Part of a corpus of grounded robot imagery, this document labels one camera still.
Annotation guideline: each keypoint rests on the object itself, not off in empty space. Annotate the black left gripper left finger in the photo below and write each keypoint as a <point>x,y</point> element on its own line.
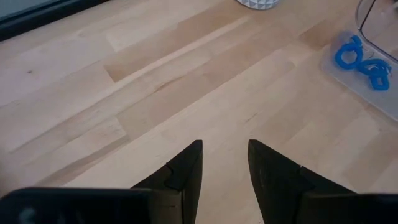
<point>93,205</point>

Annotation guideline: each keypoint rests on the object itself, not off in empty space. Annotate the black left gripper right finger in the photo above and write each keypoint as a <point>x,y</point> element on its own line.
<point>311,202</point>

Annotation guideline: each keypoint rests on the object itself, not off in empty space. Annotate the clear plastic bin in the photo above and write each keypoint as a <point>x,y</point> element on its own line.
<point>367,99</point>

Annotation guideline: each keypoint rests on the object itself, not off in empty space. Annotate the potted succulent, patterned white pot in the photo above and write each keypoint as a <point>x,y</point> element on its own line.
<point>258,3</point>

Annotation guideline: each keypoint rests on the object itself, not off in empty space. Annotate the black aluminium table frame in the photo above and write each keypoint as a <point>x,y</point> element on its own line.
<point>31,25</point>

